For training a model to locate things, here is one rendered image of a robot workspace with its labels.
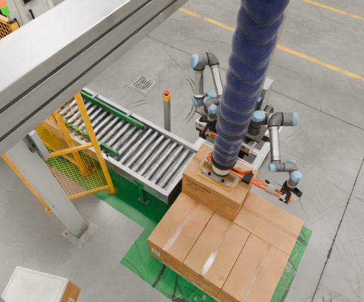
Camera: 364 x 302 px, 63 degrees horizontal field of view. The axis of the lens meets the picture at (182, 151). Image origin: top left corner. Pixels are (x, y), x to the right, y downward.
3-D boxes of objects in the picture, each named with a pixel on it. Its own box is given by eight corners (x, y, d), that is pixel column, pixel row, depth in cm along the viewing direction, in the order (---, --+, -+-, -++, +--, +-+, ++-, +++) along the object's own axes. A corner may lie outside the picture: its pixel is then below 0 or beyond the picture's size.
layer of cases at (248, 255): (149, 251, 316) (146, 238, 283) (198, 181, 364) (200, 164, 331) (252, 322, 281) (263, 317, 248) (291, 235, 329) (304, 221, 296)
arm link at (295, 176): (301, 169, 226) (304, 179, 221) (296, 176, 235) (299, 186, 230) (291, 169, 226) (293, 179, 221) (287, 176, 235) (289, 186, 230)
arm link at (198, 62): (208, 107, 297) (209, 55, 260) (194, 110, 294) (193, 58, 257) (204, 100, 306) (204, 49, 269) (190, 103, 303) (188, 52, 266)
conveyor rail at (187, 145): (56, 83, 418) (51, 72, 403) (58, 81, 421) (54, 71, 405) (197, 160, 350) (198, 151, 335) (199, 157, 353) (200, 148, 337)
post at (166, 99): (164, 147, 409) (162, 94, 327) (167, 144, 413) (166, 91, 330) (169, 150, 407) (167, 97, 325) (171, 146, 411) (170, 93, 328)
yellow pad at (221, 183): (197, 174, 278) (197, 171, 274) (202, 166, 283) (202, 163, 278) (229, 192, 268) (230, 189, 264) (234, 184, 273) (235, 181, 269)
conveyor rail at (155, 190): (18, 112, 387) (12, 102, 371) (21, 109, 389) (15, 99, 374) (165, 203, 319) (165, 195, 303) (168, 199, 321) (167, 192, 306)
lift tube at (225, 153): (206, 162, 261) (222, 68, 175) (218, 145, 271) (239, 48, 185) (228, 174, 254) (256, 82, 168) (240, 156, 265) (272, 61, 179)
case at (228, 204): (181, 192, 311) (182, 172, 278) (200, 164, 331) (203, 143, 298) (233, 221, 294) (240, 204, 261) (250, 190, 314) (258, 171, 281)
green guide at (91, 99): (48, 78, 402) (45, 73, 394) (54, 74, 407) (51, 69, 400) (143, 130, 355) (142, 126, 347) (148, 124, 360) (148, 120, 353)
